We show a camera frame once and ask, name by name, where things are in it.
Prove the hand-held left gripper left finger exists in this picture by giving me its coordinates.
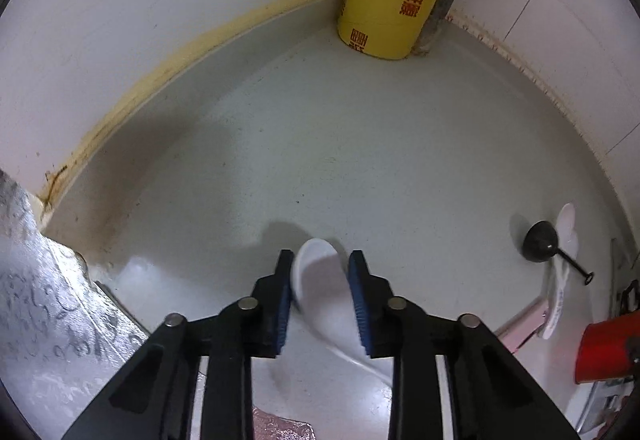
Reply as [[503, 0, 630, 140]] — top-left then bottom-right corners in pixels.
[[62, 249, 296, 440]]

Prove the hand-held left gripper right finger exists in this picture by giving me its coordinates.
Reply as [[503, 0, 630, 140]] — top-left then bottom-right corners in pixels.
[[348, 249, 586, 440]]

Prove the white ceramic spoon printed handle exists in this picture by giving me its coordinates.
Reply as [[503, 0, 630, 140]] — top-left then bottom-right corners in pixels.
[[537, 203, 581, 341], [291, 238, 396, 383]]

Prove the small black spoon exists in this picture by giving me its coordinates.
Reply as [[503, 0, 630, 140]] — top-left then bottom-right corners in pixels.
[[522, 220, 597, 287]]

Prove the pink metal utensil holder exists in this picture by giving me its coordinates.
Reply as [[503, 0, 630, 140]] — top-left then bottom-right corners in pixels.
[[574, 320, 640, 385]]

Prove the silver patterned foil sheet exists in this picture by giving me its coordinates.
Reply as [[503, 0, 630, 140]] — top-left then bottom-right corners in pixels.
[[0, 167, 318, 440]]

